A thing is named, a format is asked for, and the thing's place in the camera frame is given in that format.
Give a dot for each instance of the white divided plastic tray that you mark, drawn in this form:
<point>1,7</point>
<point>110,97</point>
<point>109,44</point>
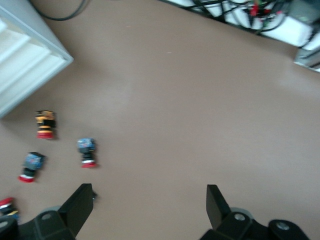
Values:
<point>27,62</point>

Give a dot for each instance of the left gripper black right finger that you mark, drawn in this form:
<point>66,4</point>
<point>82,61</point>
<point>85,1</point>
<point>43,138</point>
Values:
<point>220,215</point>

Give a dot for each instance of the orange-ringed button green contact block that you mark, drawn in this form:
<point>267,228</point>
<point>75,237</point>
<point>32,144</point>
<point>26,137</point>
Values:
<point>94,196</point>

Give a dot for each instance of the silver metal bracket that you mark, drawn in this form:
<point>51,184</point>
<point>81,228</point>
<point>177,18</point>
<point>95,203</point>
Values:
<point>307,60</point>

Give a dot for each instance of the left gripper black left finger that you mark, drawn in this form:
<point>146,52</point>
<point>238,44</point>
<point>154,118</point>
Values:
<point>77,210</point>

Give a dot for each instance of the dark grey device box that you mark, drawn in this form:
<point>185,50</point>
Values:
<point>303,10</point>

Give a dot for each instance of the red clip connector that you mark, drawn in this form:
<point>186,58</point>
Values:
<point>255,9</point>

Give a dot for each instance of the orange-bodied red emergency stop button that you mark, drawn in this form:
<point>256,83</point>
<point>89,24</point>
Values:
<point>45,125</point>

